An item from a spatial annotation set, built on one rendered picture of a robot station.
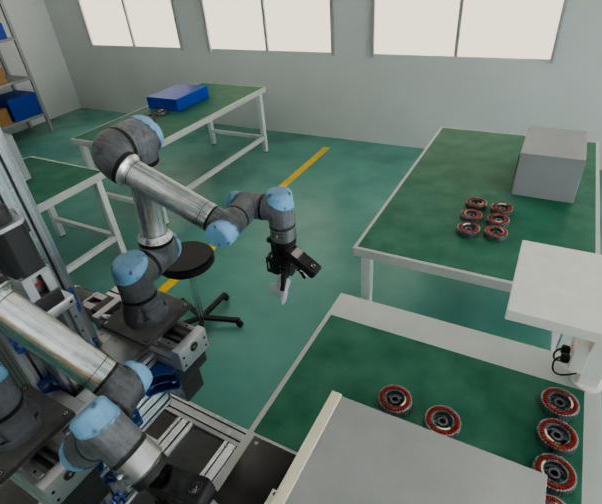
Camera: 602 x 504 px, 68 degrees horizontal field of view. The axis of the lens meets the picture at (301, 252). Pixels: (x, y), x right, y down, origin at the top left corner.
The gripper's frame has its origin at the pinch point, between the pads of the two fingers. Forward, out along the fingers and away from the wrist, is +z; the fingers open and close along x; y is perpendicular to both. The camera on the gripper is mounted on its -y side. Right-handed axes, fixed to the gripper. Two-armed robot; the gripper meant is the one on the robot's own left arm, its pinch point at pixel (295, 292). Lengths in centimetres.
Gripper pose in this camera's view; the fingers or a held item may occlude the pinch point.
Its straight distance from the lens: 141.9
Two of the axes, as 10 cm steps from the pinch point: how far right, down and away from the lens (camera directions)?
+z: 0.7, 8.2, 5.7
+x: -4.9, 5.3, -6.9
